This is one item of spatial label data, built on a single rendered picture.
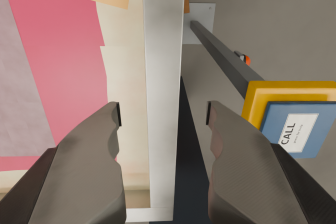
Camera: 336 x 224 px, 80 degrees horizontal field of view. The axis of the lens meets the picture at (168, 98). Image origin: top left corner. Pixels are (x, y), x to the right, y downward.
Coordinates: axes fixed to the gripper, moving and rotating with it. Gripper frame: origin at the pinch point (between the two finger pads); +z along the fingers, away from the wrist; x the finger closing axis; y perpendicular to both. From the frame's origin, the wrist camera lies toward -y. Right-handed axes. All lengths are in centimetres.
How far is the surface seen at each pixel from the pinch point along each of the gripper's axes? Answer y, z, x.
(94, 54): 0.6, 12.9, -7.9
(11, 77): 3.5, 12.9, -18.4
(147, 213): 26.4, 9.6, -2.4
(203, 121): 78, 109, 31
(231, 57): 9.6, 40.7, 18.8
